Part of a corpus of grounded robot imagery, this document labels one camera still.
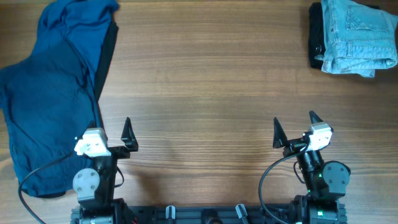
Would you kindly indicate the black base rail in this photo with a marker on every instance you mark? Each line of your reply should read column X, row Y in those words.
column 279, row 213

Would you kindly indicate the dark blue shorts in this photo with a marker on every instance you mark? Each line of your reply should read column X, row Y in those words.
column 47, row 101

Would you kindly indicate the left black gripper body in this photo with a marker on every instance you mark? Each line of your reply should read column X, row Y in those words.
column 117, row 153

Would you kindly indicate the black folded garment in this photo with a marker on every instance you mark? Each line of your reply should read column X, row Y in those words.
column 316, row 45

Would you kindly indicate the light blue folded jeans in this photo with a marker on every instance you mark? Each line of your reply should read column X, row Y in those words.
column 358, row 39

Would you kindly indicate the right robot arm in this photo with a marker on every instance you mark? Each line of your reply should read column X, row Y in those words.
column 326, row 182

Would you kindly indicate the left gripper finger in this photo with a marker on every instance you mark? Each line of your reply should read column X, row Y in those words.
column 128, row 136
column 91, row 125

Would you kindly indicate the black garment under shirt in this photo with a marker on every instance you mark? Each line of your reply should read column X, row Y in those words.
column 105, row 59

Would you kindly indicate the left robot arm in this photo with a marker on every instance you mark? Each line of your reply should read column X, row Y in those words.
column 95, row 186

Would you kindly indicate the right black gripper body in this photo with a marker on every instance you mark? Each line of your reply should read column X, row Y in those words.
column 298, row 144

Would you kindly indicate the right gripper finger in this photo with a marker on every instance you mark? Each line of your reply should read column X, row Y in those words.
column 280, row 138
column 314, row 118

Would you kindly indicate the bright blue shirt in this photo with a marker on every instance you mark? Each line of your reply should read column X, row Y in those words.
column 83, row 23

